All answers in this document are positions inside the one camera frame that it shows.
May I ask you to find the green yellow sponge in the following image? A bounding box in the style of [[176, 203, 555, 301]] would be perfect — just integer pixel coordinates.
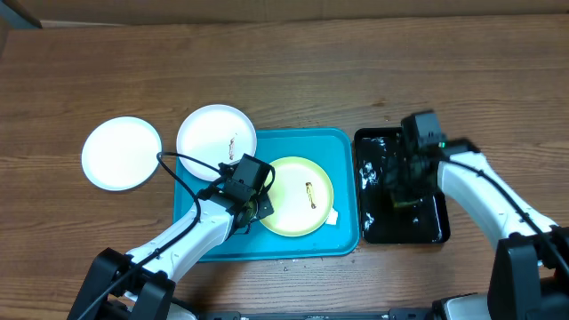
[[391, 196, 422, 208]]

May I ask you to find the yellow plate with sauce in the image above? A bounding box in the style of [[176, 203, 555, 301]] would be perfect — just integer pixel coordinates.
[[260, 156, 338, 237]]

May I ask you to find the white plate with sauce streak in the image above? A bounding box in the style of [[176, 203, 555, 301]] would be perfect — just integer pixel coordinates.
[[176, 104, 257, 169]]

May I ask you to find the white plate with blue speck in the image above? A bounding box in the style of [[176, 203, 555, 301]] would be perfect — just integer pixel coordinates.
[[81, 116, 162, 191]]

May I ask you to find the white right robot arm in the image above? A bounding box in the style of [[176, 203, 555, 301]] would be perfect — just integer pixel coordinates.
[[384, 139, 568, 319]]

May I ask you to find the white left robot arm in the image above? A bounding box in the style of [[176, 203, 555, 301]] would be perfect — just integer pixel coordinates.
[[68, 184, 274, 319]]

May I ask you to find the black plastic tray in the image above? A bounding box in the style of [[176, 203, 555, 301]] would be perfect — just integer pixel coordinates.
[[354, 127, 451, 244]]

